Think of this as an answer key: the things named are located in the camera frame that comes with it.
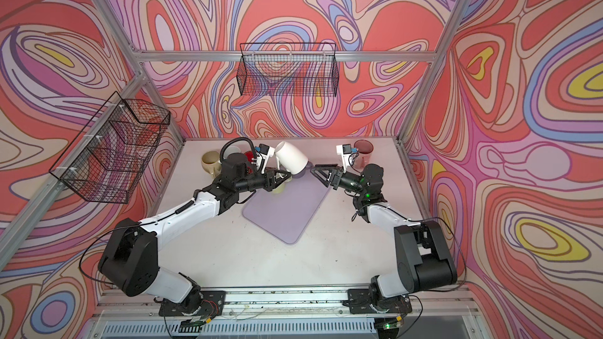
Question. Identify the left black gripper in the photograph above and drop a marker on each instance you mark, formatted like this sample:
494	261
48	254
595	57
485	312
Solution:
268	178

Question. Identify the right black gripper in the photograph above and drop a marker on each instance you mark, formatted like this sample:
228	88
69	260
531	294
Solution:
335	174

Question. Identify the light green mug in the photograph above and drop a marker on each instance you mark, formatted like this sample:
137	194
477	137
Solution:
280	188

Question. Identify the white mug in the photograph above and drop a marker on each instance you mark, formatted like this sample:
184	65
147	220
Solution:
290	157

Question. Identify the red mug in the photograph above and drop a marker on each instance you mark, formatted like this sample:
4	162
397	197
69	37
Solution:
250	157

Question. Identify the pink patterned mug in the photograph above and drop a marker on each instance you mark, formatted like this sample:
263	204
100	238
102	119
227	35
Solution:
364	152

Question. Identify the light blue mug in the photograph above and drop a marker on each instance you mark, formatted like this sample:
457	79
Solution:
231	149

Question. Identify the beige speckled mug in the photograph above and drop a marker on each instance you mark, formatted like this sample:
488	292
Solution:
211	163

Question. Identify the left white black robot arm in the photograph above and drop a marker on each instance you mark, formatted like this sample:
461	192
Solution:
130	260

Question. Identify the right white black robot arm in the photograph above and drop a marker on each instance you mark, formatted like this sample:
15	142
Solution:
424	261

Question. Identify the purple mug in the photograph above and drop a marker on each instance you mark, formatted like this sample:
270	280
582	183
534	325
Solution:
303	172

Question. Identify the lavender plastic tray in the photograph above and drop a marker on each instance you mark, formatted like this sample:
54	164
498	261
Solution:
287	214

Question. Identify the black wire basket back wall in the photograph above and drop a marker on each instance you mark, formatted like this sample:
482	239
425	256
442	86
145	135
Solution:
288	69

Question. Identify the black wire basket wall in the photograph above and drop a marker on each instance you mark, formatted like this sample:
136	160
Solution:
114	156
288	69

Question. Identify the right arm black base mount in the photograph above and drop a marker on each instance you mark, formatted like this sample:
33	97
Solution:
370	301

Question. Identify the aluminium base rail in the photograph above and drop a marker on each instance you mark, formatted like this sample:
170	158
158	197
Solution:
330	311

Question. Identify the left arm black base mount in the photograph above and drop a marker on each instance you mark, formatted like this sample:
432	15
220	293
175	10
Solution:
203	303

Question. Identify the black wire basket left wall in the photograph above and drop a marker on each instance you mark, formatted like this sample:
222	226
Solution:
114	156

